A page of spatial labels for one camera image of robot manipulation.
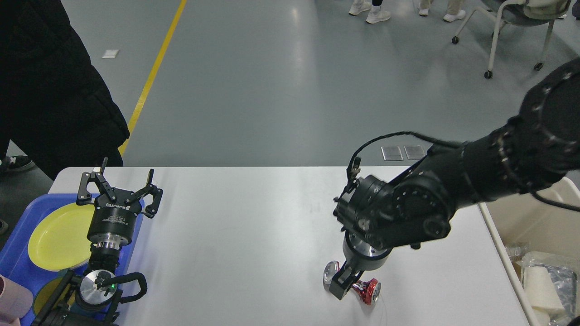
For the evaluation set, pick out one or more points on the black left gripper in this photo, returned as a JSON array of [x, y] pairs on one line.
[[113, 222]]

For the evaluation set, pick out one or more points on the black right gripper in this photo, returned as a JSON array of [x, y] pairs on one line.
[[360, 256]]

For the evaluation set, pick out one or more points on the red snack wrapper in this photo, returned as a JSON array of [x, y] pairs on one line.
[[367, 291]]

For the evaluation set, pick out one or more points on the yellow plastic plate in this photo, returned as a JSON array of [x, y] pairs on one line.
[[62, 235]]

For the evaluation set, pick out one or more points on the pink mug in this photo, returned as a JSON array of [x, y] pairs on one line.
[[15, 302]]

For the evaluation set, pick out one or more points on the white paper cup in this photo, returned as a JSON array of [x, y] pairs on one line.
[[542, 294]]

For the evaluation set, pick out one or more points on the aluminium foil tray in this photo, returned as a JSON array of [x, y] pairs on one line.
[[564, 273]]

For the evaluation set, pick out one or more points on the foil sheet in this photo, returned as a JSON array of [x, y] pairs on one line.
[[516, 251]]

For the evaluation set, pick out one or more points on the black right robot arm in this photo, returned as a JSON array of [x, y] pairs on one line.
[[531, 152]]

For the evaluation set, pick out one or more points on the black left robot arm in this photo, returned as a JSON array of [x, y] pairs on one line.
[[92, 298]]

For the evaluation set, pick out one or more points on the person in black coat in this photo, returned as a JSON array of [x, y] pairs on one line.
[[55, 106]]

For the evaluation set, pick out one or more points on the left floor metal plate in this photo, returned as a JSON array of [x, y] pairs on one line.
[[392, 153]]

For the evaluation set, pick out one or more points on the floor metal plate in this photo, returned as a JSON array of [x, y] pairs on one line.
[[392, 153], [415, 152]]

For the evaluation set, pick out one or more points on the white floor label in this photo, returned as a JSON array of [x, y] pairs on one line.
[[110, 53]]

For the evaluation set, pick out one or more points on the right floor metal plate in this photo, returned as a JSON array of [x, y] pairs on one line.
[[415, 152]]

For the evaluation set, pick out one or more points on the beige plastic bin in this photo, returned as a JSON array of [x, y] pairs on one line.
[[522, 218]]

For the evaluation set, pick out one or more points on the white rolling chair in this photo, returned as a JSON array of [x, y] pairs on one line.
[[523, 13]]

